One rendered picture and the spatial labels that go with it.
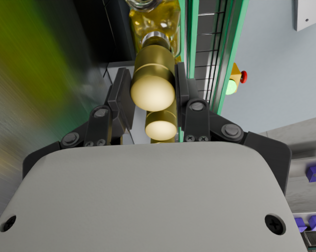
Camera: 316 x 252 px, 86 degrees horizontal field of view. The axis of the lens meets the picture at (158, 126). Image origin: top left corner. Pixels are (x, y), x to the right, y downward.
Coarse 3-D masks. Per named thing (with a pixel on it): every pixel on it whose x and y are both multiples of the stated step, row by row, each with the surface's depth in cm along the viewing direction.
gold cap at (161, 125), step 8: (152, 112) 17; (160, 112) 17; (168, 112) 17; (152, 120) 16; (160, 120) 16; (168, 120) 16; (152, 128) 17; (160, 128) 17; (168, 128) 17; (176, 128) 17; (152, 136) 18; (160, 136) 18; (168, 136) 18
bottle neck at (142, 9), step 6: (126, 0) 11; (132, 0) 11; (138, 0) 11; (144, 0) 11; (150, 0) 11; (156, 0) 11; (132, 6) 11; (138, 6) 11; (144, 6) 11; (150, 6) 11; (156, 6) 11
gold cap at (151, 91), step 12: (144, 48) 14; (156, 48) 13; (144, 60) 12; (156, 60) 12; (168, 60) 13; (144, 72) 11; (156, 72) 11; (168, 72) 12; (132, 84) 12; (144, 84) 12; (156, 84) 12; (168, 84) 12; (132, 96) 12; (144, 96) 12; (156, 96) 12; (168, 96) 12; (144, 108) 13; (156, 108) 13
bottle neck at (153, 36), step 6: (144, 36) 17; (150, 36) 16; (156, 36) 16; (162, 36) 16; (144, 42) 16; (150, 42) 15; (156, 42) 15; (162, 42) 15; (168, 42) 17; (168, 48) 16
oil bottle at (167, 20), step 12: (132, 12) 17; (144, 12) 17; (156, 12) 17; (168, 12) 16; (180, 12) 17; (132, 24) 17; (144, 24) 16; (156, 24) 16; (168, 24) 16; (180, 24) 18; (132, 36) 18; (168, 36) 17; (180, 36) 18; (180, 48) 19
